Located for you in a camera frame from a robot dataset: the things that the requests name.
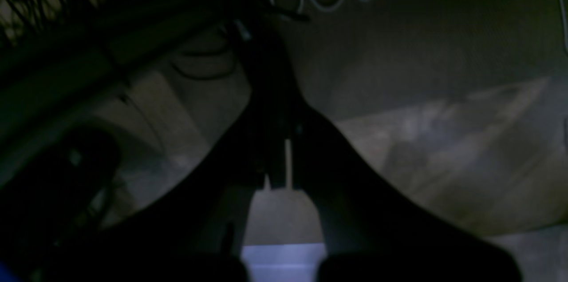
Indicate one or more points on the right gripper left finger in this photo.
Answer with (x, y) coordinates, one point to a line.
(195, 232)

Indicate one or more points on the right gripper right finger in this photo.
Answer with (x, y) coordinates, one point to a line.
(372, 232)

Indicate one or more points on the black table frame beam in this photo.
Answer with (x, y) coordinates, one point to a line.
(46, 76)

